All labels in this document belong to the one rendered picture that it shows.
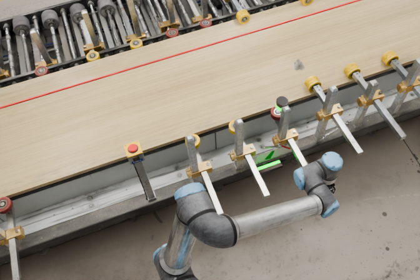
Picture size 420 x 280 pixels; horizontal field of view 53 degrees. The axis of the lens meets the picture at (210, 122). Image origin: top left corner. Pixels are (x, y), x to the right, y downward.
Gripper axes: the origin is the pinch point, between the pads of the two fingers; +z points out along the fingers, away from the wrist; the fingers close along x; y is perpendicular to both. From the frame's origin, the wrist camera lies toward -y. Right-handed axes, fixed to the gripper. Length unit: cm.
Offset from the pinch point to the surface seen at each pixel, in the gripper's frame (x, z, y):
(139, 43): -58, -8, -128
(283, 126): -5.3, -17.4, -32.1
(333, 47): 52, -7, -78
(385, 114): 49, -13, -21
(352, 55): 59, -7, -68
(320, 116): 16.6, -14.0, -32.5
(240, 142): -29.1, -15.9, -32.1
